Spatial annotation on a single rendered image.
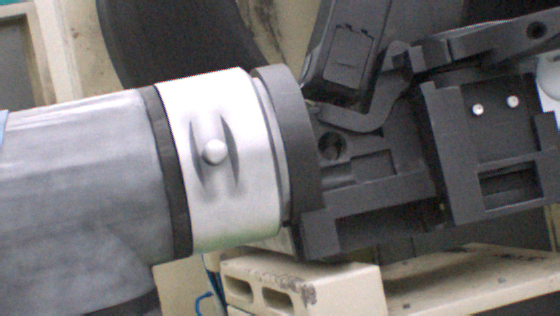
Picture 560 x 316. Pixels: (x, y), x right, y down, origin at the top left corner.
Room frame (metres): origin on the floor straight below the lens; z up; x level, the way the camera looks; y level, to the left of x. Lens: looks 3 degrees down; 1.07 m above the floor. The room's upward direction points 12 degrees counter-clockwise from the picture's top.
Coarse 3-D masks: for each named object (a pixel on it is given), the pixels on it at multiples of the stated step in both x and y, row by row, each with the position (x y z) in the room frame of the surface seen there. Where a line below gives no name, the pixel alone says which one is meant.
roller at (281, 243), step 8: (280, 232) 1.43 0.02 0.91; (264, 240) 1.49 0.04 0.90; (272, 240) 1.46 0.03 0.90; (280, 240) 1.43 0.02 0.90; (288, 240) 1.40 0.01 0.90; (264, 248) 1.53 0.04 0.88; (272, 248) 1.48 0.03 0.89; (280, 248) 1.44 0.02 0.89; (288, 248) 1.41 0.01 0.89; (328, 256) 1.31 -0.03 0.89; (336, 256) 1.32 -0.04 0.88; (344, 256) 1.32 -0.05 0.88
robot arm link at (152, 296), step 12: (156, 288) 0.52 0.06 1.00; (132, 300) 0.50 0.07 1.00; (144, 300) 0.51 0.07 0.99; (156, 300) 0.52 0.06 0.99; (96, 312) 0.49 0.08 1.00; (108, 312) 0.49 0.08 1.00; (120, 312) 0.50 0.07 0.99; (132, 312) 0.50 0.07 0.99; (144, 312) 0.51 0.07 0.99; (156, 312) 0.52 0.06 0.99
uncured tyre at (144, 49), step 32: (96, 0) 1.46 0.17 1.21; (128, 0) 1.30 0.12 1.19; (160, 0) 1.26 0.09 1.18; (192, 0) 1.25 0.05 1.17; (224, 0) 1.26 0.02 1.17; (480, 0) 1.66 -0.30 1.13; (512, 0) 1.66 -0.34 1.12; (544, 0) 1.62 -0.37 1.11; (128, 32) 1.32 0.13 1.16; (160, 32) 1.27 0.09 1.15; (192, 32) 1.25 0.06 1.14; (224, 32) 1.26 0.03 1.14; (128, 64) 1.38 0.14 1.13; (160, 64) 1.28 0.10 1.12; (192, 64) 1.26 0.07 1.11; (224, 64) 1.26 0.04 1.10; (256, 64) 1.26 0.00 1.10
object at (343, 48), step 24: (336, 0) 0.53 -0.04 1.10; (360, 0) 0.53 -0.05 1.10; (384, 0) 0.54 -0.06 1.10; (336, 24) 0.53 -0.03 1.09; (360, 24) 0.53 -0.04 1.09; (384, 24) 0.53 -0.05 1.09; (312, 48) 0.55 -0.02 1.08; (336, 48) 0.53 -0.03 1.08; (360, 48) 0.53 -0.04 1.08; (312, 72) 0.53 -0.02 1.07; (336, 72) 0.53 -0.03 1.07; (360, 72) 0.53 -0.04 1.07; (312, 96) 0.55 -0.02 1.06; (336, 96) 0.54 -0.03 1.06; (360, 96) 0.53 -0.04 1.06
